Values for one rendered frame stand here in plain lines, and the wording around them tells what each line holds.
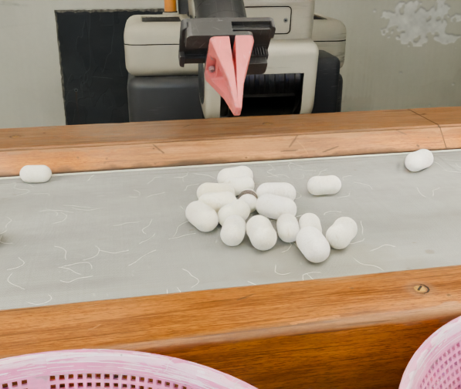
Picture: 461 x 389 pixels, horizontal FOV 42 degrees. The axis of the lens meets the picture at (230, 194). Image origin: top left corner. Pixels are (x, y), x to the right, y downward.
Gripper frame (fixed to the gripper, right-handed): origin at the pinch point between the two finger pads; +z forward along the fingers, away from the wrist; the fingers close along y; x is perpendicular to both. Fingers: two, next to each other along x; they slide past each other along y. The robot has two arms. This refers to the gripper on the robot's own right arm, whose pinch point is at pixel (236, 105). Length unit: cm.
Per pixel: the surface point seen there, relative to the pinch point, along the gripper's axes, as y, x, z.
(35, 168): -21.1, 4.8, 3.5
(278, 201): 1.1, -4.7, 13.7
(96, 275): -14.6, -7.5, 20.1
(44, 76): -42, 156, -128
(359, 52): 95, 146, -128
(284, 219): 0.7, -6.7, 16.3
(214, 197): -4.3, -3.1, 12.1
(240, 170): -0.5, 1.0, 7.3
